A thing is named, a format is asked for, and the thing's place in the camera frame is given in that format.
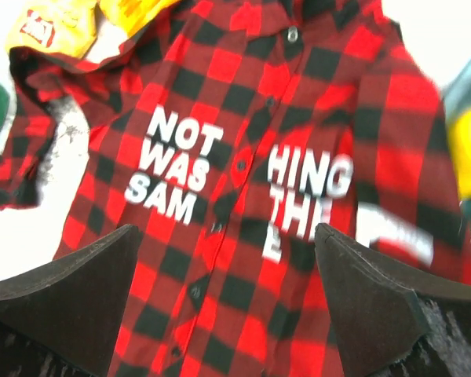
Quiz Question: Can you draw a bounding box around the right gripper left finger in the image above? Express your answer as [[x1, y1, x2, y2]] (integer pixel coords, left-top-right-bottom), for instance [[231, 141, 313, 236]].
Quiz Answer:
[[0, 225, 141, 376]]

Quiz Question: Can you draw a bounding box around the red black plaid shirt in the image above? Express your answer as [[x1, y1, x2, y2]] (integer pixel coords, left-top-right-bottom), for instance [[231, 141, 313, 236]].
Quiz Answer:
[[0, 1, 471, 376]]

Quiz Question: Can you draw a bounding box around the yellow Lays chips bag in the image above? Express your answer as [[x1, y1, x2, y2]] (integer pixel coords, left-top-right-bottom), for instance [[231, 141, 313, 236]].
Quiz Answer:
[[5, 0, 97, 58]]

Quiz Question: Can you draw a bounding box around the yellow lemon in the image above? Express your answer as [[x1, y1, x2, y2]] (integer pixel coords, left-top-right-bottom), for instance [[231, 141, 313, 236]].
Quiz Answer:
[[448, 108, 471, 199]]

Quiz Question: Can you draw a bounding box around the orange snack bag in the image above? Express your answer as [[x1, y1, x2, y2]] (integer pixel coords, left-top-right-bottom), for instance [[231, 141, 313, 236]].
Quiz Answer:
[[98, 0, 178, 37]]

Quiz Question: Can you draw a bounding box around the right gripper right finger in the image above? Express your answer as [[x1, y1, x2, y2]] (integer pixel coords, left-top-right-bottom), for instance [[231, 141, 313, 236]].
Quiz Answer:
[[315, 224, 471, 376]]

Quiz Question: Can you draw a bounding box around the teal plastic fruit container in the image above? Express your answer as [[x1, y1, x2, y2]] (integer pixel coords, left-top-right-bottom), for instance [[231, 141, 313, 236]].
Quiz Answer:
[[443, 60, 471, 122]]

